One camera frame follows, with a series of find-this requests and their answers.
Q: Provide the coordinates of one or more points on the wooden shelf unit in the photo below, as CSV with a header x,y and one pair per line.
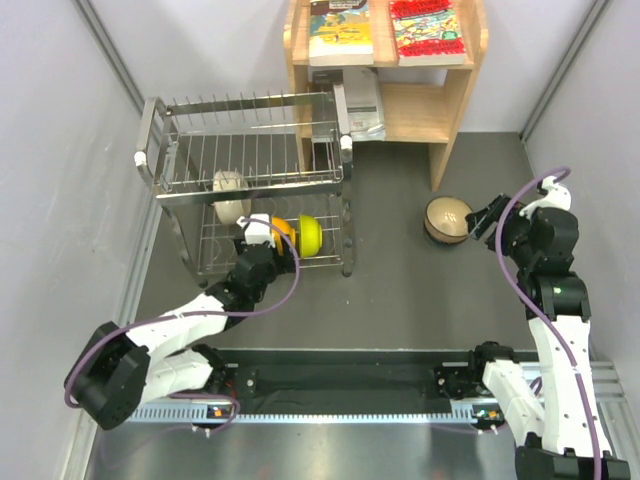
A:
x,y
413,112

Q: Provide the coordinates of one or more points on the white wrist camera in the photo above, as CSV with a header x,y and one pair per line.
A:
x,y
553,193
256,229

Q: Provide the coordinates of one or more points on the steel two-tier dish rack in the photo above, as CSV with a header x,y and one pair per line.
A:
x,y
294,150

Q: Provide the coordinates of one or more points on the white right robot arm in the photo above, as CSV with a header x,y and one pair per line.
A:
x,y
558,434

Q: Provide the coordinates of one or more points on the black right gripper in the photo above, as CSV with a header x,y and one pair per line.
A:
x,y
481,220

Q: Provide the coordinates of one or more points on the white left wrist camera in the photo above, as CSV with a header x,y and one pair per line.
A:
x,y
256,229

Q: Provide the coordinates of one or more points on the cream ceramic bowl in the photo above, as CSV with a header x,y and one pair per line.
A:
x,y
230,209

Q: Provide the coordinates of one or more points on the yellow blue cover book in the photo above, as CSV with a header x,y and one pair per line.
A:
x,y
340,34

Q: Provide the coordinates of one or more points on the lime green bowl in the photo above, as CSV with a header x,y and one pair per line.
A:
x,y
310,236

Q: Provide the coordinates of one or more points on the dark blue bowl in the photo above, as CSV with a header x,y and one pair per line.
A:
x,y
442,239

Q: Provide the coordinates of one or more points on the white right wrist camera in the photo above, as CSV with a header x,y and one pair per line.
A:
x,y
553,193

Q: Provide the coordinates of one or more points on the orange bowl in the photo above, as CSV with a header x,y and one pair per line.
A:
x,y
283,228

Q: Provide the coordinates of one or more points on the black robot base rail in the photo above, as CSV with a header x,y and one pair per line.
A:
x,y
345,382

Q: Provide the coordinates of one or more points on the red colourful cover book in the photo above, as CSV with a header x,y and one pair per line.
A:
x,y
427,33

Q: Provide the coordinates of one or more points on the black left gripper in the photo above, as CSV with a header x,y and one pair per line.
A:
x,y
283,264

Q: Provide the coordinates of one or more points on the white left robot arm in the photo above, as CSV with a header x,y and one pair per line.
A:
x,y
123,368

